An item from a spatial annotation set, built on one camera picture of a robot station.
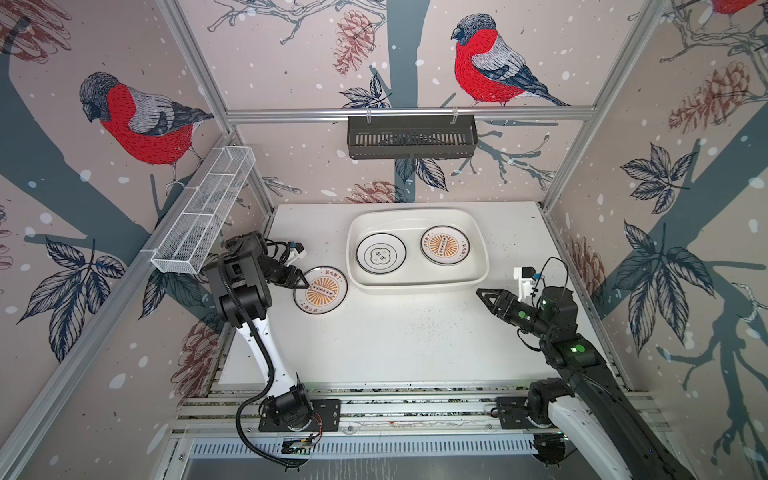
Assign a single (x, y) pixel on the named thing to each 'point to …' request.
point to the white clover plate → (381, 253)
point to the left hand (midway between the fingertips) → (296, 284)
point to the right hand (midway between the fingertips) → (478, 297)
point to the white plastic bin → (417, 274)
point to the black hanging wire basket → (411, 139)
